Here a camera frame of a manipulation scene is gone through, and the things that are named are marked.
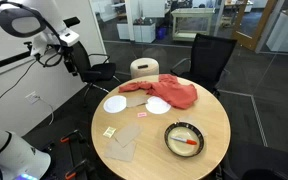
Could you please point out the blue bin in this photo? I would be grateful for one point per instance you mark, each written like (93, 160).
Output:
(161, 33)

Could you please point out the brown paper napkin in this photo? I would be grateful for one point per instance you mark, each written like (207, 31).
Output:
(120, 153)
(135, 101)
(127, 134)

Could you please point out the white wall outlet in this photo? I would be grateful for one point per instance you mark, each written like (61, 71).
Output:
(31, 97)

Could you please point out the dark rimmed cream bowl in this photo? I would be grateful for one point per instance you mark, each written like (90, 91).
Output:
(179, 150)

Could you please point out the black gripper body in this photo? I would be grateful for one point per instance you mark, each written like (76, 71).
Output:
(69, 55)

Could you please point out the pink sticky note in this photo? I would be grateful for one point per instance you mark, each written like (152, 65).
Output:
(142, 114)

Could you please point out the white low cabinet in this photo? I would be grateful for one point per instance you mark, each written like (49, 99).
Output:
(144, 33)

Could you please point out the black mesh office chair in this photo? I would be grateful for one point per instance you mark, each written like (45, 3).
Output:
(267, 163)
(210, 56)

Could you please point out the wooden door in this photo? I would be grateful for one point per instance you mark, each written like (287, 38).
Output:
(247, 40)

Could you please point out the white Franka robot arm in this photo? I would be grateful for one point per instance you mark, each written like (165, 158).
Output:
(20, 156)

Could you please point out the yellow sachet packet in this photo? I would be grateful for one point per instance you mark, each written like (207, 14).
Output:
(109, 132)

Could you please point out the white counter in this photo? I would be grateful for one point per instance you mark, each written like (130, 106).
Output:
(284, 33)

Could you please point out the large white plate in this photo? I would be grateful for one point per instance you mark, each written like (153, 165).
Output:
(115, 104)

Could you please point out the cream utility cart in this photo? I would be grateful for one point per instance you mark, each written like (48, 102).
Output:
(192, 13)

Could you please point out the small white plate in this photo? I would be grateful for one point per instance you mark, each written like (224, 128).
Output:
(157, 106)

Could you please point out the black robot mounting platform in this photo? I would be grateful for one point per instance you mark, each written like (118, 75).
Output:
(55, 156)

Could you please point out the black padded office chair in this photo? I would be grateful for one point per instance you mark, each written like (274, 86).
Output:
(97, 71)

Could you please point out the grey marker with red cap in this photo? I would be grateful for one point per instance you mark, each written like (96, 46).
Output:
(184, 140)

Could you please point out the red orange cloth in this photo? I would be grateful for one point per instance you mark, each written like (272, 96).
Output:
(174, 93)

